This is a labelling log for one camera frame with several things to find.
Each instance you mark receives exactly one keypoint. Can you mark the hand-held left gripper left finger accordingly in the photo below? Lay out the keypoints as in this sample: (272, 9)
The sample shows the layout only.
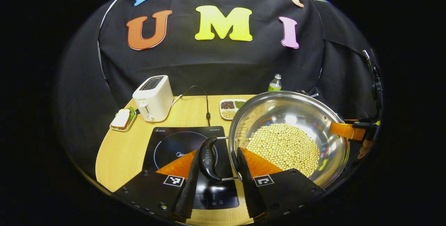
(188, 191)

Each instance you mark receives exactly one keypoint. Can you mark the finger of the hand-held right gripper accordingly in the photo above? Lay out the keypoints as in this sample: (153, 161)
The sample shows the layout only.
(345, 130)
(351, 119)

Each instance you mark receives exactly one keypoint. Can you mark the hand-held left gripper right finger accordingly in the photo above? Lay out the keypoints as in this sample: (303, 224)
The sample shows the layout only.
(249, 191)

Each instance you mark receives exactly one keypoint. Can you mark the black induction cooktop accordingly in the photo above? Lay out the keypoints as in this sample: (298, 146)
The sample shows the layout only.
(167, 146)

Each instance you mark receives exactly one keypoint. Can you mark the metal utensil holder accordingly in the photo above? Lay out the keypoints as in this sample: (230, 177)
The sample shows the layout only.
(303, 92)

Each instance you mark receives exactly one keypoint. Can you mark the pile of soybeans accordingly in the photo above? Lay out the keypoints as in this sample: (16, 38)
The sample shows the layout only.
(282, 146)

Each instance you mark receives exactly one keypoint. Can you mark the white sectioned dish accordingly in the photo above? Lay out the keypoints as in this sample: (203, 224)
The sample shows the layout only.
(232, 109)

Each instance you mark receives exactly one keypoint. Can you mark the clear bottle green label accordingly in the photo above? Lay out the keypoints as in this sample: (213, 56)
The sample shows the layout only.
(274, 85)

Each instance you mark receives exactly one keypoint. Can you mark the pale sandwich tray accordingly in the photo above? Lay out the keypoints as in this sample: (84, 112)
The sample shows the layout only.
(125, 130)

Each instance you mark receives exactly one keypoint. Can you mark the white toaster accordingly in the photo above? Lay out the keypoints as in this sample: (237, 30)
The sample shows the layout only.
(153, 100)

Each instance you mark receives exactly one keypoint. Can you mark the sandwich with lettuce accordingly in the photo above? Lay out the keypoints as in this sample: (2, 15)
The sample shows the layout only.
(121, 118)

